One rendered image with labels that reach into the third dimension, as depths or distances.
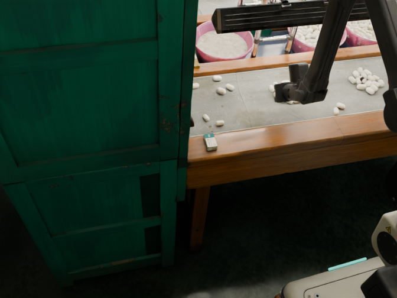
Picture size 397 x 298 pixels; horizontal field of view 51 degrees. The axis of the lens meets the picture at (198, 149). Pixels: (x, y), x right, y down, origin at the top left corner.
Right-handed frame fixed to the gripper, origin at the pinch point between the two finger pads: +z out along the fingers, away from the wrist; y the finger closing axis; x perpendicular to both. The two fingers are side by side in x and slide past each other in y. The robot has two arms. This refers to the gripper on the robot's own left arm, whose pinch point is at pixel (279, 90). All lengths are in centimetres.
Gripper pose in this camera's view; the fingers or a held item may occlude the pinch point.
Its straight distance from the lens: 160.3
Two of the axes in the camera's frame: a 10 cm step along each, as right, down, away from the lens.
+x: 0.9, 9.7, 2.0
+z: -2.1, -1.8, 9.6
